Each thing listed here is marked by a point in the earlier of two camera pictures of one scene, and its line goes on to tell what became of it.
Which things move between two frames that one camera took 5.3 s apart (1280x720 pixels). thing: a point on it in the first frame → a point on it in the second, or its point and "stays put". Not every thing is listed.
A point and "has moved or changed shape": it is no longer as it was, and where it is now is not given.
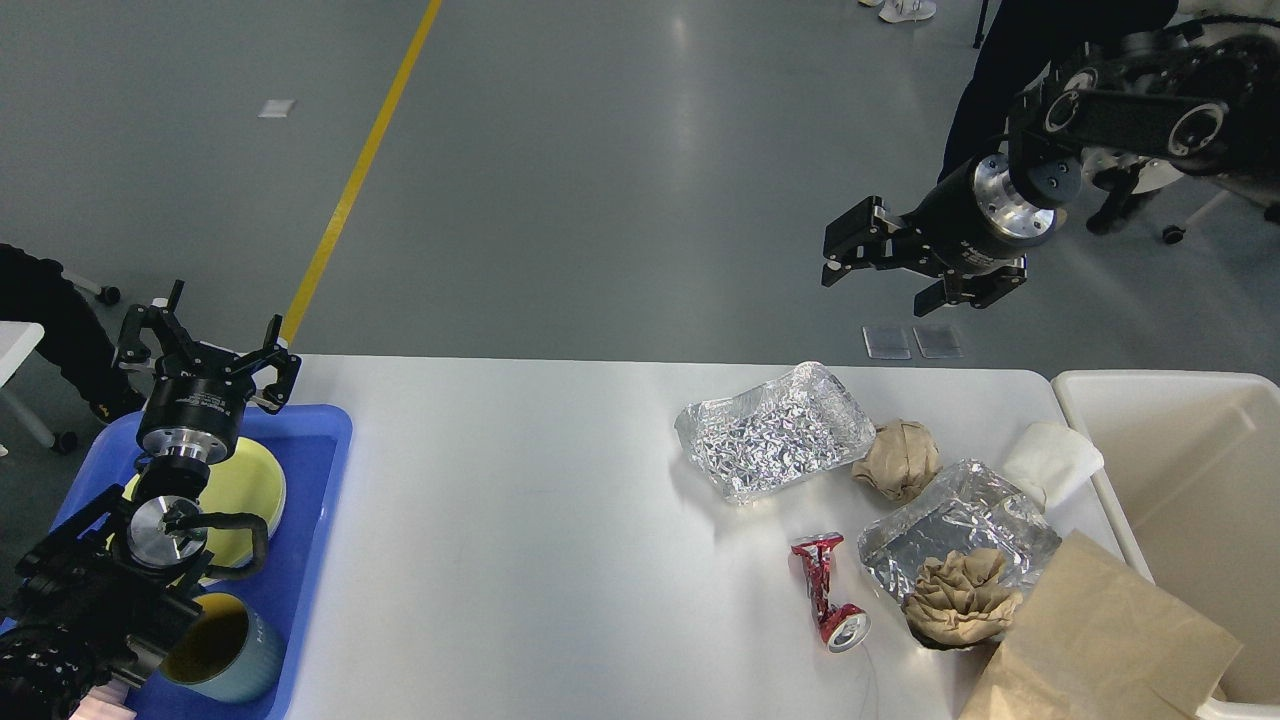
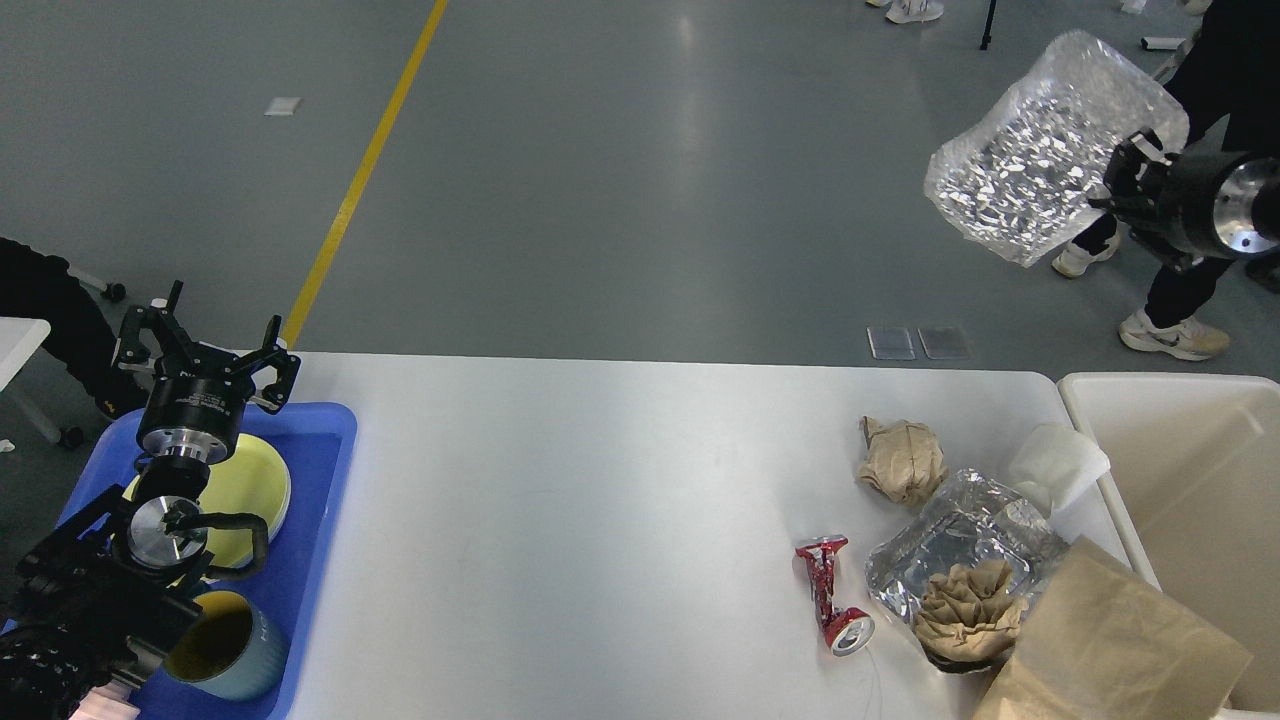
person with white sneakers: (1018, 40) → (1228, 72)
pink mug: (105, 701) stays put
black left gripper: (193, 407) stays put
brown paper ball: (902, 458) stays put
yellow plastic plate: (248, 478) stays put
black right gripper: (974, 220) → (1212, 205)
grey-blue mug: (230, 652) stays put
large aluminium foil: (784, 433) has moved or changed shape
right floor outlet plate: (938, 342) stays put
